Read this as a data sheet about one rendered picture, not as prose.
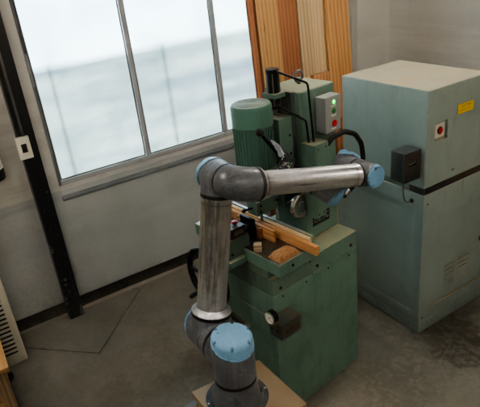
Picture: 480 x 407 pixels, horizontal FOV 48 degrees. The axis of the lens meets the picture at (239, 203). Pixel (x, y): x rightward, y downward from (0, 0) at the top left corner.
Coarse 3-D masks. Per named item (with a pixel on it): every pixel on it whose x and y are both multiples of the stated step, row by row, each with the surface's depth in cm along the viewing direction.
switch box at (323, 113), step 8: (320, 96) 231; (328, 96) 230; (336, 96) 232; (320, 104) 231; (328, 104) 230; (336, 104) 233; (320, 112) 232; (328, 112) 231; (336, 112) 235; (320, 120) 234; (328, 120) 233; (320, 128) 236; (328, 128) 234; (336, 128) 238
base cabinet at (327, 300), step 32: (352, 256) 264; (256, 288) 241; (288, 288) 238; (320, 288) 254; (352, 288) 272; (256, 320) 250; (320, 320) 261; (352, 320) 280; (256, 352) 261; (288, 352) 251; (320, 352) 269; (352, 352) 289; (288, 384) 258; (320, 384) 277
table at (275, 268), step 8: (256, 240) 242; (264, 240) 241; (280, 240) 239; (248, 248) 236; (264, 248) 235; (272, 248) 234; (296, 248) 232; (240, 256) 236; (248, 256) 236; (256, 256) 231; (264, 256) 228; (296, 256) 226; (304, 256) 229; (312, 256) 233; (232, 264) 232; (256, 264) 233; (264, 264) 229; (272, 264) 224; (280, 264) 221; (288, 264) 224; (296, 264) 227; (272, 272) 226; (280, 272) 222; (288, 272) 225
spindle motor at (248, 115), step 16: (240, 112) 218; (256, 112) 217; (272, 112) 224; (240, 128) 221; (256, 128) 219; (272, 128) 226; (240, 144) 225; (256, 144) 223; (240, 160) 229; (256, 160) 226; (272, 160) 230
